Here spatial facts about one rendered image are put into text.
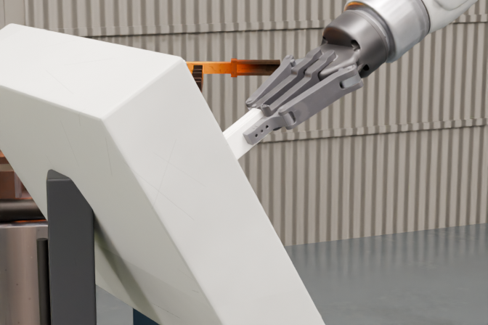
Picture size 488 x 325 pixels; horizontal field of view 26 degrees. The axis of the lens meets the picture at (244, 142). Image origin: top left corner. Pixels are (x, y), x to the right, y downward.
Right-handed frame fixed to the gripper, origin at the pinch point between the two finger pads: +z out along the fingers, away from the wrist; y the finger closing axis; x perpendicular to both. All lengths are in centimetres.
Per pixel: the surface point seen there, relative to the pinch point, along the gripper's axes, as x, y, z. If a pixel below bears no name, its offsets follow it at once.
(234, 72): -34, 88, -45
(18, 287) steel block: -13.6, 32.0, 23.8
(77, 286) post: 4.9, -11.4, 25.8
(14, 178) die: -2.3, 35.2, 15.7
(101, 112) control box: 22.9, -26.4, 20.4
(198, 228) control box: 10.7, -27.1, 18.7
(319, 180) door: -170, 243, -131
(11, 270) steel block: -11.3, 32.3, 23.2
